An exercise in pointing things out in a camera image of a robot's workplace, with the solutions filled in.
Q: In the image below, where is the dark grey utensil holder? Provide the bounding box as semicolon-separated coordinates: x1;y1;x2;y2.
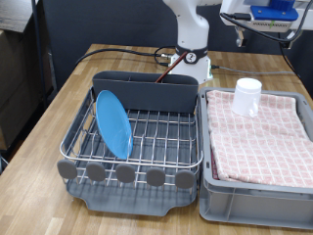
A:
92;70;200;115

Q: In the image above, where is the dark grey partition panel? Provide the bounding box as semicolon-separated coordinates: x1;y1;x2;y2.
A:
42;0;313;92

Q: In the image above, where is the red-handled utensil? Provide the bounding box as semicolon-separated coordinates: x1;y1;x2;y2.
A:
155;51;189;83

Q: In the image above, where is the black metal frame pole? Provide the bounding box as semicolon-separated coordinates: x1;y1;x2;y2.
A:
30;0;49;110

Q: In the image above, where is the black power cable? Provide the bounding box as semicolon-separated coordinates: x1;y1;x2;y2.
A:
75;45;177;68

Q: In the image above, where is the dark wooden board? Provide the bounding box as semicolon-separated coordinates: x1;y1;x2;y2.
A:
0;0;38;33

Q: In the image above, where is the grey plastic drain tray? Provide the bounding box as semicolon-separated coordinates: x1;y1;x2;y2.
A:
65;87;200;217

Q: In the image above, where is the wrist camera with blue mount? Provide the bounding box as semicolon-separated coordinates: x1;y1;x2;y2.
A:
249;0;299;29

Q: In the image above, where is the blue round plate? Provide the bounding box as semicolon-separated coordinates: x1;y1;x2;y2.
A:
95;89;134;161

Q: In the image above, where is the brown cardboard box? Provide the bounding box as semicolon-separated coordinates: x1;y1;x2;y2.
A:
0;28;35;107
0;70;53;152

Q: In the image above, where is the black camera cable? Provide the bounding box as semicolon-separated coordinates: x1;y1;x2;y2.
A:
219;0;313;44

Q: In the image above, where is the thin grey cable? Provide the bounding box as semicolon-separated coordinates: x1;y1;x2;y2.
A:
210;64;296;76

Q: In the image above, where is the pink checked cloth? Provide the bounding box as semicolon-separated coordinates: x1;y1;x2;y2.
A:
205;88;313;189

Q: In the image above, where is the grey plastic crate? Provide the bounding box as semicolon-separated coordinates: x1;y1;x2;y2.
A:
198;86;313;230

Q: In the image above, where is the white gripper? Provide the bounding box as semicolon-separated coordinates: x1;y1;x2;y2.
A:
219;0;313;50

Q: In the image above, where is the steel wire dish rack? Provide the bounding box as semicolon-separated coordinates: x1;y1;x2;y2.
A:
57;86;203;191

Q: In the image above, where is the white mug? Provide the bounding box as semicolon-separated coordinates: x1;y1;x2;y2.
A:
231;77;263;118

